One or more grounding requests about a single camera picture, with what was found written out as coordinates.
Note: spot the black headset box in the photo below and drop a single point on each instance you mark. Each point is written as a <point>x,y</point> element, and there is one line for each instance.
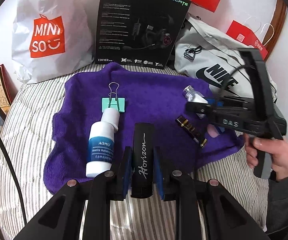
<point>138,32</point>

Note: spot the black Horizon case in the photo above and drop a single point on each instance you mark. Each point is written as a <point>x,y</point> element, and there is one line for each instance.
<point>142,161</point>

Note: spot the pink blue small container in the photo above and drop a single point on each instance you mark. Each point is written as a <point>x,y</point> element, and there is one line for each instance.
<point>214,131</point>

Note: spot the wooden door frame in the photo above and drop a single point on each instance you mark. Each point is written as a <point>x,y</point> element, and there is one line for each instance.
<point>276,22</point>

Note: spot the clear glass pill bottle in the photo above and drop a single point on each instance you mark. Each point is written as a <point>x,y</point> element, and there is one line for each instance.
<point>193,96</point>

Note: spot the person's right hand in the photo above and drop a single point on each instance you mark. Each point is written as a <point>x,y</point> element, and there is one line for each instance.
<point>277,148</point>

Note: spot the purple towel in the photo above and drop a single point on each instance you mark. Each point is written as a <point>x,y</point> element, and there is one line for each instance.
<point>150,98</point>

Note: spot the teal binder clip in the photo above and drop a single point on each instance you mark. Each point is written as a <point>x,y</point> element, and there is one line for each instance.
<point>113,100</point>

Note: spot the person's right forearm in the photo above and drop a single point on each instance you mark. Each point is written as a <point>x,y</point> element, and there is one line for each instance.
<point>277,209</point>

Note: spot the grey Nike bag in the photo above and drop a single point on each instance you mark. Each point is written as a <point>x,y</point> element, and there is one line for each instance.
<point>204,52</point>

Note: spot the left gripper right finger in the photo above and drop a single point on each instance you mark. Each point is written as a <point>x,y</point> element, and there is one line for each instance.
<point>204,210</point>

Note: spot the small red paper bag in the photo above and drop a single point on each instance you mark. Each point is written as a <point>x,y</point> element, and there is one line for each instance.
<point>245,33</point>

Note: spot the white Miniso plastic bag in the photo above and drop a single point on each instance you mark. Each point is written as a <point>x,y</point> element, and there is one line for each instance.
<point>50,38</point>

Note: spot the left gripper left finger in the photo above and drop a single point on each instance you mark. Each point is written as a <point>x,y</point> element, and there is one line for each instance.
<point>82,208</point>

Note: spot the striped bed cover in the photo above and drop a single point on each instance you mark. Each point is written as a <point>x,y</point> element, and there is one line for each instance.
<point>27,136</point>

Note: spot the patterned notebook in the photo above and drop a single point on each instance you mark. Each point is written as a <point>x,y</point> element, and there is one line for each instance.
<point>5,96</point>

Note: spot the white blue lotion bottle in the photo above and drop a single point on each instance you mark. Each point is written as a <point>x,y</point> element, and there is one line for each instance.
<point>101,142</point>

